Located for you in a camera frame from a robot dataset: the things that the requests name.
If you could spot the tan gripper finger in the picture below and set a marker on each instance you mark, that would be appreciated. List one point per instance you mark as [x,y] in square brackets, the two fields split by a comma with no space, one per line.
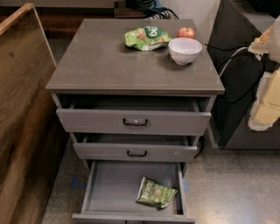
[261,45]
[266,108]

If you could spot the dark green jalapeno chip bag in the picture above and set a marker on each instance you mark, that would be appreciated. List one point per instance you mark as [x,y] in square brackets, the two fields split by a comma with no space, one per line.
[152,194]

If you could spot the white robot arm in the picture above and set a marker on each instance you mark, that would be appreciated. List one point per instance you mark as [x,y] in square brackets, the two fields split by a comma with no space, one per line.
[274,43]

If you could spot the grey top drawer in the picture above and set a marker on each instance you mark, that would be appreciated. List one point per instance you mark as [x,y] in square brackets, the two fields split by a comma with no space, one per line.
[171,116]

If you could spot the grey drawer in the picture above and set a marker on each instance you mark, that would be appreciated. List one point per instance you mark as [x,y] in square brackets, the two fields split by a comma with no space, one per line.
[115,147]
[171,116]
[112,189]

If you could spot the light green snack bag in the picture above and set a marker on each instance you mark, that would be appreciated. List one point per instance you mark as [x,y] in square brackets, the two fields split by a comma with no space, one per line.
[147,38]

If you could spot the grey drawer cabinet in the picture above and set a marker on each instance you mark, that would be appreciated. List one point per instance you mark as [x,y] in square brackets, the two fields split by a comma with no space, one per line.
[98,63]

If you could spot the grey middle drawer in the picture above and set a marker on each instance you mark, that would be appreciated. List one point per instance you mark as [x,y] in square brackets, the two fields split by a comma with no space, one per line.
[115,147]

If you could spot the grey bottom drawer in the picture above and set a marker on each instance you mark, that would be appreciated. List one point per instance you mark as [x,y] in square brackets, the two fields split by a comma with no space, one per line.
[112,189]

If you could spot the white bowl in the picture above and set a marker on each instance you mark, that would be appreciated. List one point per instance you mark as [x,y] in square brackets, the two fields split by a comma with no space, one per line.
[184,50]

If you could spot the red apple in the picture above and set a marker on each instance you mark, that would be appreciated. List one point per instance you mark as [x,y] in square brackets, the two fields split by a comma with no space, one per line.
[186,32]

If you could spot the wooden board panel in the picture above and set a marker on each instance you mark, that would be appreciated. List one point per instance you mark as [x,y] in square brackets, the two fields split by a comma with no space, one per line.
[32,140]

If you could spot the dark cables pile background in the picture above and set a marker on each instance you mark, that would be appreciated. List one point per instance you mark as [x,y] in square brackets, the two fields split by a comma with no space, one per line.
[151,9]

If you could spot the black top drawer handle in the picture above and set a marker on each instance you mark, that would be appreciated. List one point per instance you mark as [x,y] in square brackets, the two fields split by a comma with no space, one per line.
[134,122]

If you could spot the black drawer handle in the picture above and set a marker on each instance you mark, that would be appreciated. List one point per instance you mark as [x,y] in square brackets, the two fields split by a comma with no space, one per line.
[136,155]
[134,122]

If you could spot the black middle drawer handle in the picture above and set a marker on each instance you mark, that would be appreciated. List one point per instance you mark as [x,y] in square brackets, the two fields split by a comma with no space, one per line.
[136,155]

